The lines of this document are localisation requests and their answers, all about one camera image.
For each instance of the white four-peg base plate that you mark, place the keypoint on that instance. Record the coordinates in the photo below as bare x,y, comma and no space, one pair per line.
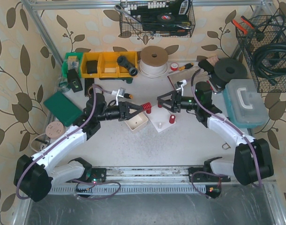
159,117

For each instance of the teal clear toolbox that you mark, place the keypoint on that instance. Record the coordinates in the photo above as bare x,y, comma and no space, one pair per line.
245,107

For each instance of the black foam disc spool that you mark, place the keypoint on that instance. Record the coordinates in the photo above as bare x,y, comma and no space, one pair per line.
227,69

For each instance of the beige work glove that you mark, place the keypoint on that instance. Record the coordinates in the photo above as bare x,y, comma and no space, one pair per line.
202,76

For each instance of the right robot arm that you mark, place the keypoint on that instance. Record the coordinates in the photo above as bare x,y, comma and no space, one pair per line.
252,160

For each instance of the white spring tray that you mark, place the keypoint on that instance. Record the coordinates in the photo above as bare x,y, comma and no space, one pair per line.
137,123

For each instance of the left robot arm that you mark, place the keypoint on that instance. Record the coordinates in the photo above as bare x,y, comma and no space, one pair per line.
36,175

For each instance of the glass jar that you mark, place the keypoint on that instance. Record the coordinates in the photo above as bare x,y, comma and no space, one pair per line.
63,85

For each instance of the orange black screwdriver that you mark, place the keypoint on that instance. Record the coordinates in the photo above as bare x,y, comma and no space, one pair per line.
128,96

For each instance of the black brush with sponge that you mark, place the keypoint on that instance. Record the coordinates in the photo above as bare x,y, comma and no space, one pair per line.
208,64

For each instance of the wire basket with hoses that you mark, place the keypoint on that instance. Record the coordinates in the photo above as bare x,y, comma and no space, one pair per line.
264,49

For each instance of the wire basket with tools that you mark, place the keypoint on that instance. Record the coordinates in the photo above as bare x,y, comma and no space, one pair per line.
157,18

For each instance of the round sanding disc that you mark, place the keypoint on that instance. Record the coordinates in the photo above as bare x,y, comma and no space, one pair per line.
55,130

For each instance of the orange handled pliers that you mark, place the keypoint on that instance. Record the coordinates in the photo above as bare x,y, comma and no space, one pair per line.
240,27

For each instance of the green foam pad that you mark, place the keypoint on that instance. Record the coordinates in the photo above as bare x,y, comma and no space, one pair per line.
62,108

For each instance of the grey pipe fitting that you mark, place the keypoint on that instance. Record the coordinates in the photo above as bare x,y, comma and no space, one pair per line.
125,63

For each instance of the black box in bin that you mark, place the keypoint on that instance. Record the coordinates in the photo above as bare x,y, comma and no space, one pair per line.
92,66

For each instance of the brown tape roll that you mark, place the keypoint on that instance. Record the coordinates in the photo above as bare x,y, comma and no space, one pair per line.
90,89

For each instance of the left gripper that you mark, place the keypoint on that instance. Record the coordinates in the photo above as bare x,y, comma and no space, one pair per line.
122,111

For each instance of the green storage bin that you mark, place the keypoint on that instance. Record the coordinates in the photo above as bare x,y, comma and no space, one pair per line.
72,60

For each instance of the small yellow black screwdriver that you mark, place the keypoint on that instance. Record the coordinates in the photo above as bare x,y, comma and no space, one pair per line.
186,66

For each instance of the black battery charger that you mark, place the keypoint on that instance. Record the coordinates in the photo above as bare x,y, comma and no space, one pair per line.
74,80

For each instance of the yellow storage bins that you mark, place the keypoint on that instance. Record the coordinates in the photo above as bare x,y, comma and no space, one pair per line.
107,64

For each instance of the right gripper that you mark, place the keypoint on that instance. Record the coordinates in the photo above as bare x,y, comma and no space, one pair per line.
176,102

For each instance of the brass padlock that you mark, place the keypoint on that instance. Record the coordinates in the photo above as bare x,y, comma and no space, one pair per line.
226,146

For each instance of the aluminium rail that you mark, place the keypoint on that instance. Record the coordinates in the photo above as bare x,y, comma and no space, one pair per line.
150,175

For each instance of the white cable spool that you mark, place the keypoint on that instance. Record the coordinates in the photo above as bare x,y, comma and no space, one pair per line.
153,62

